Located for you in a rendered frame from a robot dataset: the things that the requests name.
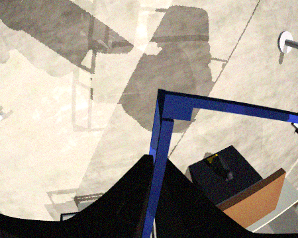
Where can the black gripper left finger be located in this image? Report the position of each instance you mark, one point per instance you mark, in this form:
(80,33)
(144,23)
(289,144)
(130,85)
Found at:
(119,213)

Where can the white flat rectangular panel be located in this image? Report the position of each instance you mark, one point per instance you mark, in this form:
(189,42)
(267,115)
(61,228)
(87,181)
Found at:
(288,197)

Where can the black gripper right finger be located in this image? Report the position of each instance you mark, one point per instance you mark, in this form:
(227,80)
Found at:
(183,211)

